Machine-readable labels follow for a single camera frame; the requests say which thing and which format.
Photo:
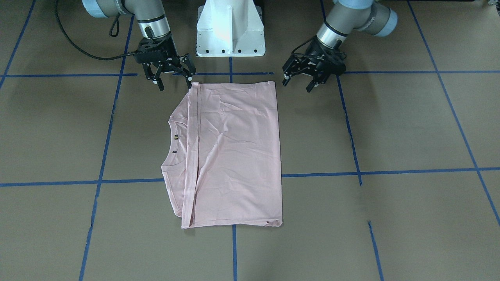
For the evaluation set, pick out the pink printed t-shirt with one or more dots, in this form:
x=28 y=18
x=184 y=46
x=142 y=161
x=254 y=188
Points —
x=224 y=166

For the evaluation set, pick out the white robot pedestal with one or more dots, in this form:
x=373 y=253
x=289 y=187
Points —
x=230 y=28

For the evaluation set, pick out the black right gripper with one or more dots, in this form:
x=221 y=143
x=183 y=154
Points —
x=170 y=63

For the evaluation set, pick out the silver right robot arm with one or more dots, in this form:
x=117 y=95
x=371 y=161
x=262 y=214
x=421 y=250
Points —
x=150 y=14

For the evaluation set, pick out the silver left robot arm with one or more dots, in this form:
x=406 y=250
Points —
x=353 y=15

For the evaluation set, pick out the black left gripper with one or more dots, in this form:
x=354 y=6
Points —
x=321 y=63

